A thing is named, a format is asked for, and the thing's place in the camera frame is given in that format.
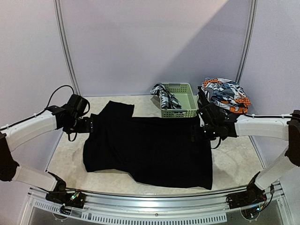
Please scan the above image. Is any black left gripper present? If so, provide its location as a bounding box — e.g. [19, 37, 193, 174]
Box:
[66, 115, 94, 135]

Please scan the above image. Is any black t-shirt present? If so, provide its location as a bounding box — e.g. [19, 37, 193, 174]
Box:
[83, 101, 213, 190]

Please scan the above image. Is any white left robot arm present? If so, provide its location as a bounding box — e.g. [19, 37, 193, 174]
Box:
[0, 105, 94, 203]

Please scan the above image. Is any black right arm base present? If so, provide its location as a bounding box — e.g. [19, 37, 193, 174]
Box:
[226, 172, 275, 211]

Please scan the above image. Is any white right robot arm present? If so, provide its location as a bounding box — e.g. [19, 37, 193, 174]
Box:
[197, 108, 300, 204]

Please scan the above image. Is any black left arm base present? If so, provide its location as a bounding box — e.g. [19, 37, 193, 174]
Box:
[45, 172, 86, 209]

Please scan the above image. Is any dark folded clothes stack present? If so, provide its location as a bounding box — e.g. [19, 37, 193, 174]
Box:
[197, 86, 218, 112]

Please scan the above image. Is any pale green plastic laundry basket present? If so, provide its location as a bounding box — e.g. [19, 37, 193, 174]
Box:
[161, 83, 198, 119]

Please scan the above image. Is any orange blue patterned folded garment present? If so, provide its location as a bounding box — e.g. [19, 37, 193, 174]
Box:
[201, 78, 251, 114]

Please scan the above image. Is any black white patterned garment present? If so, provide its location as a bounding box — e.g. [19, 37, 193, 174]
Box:
[150, 83, 182, 110]

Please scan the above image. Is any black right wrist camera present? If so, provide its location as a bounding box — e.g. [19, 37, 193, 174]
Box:
[197, 103, 230, 128]

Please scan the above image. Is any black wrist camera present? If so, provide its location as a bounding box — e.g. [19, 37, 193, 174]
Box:
[67, 94, 90, 118]
[197, 103, 230, 128]

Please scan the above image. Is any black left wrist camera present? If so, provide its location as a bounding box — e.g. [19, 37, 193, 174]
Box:
[67, 94, 90, 118]

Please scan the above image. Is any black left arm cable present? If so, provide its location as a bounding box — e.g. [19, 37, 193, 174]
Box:
[32, 84, 75, 118]

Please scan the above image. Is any left corner wall post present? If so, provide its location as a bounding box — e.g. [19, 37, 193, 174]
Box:
[53, 0, 81, 95]

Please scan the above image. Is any corner wall post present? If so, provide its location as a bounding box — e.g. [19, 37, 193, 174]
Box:
[53, 0, 81, 95]
[235, 0, 258, 83]

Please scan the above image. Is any right corner wall post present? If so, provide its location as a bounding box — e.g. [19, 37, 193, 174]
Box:
[235, 0, 258, 83]

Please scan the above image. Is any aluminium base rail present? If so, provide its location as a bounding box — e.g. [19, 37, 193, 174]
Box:
[20, 182, 294, 225]

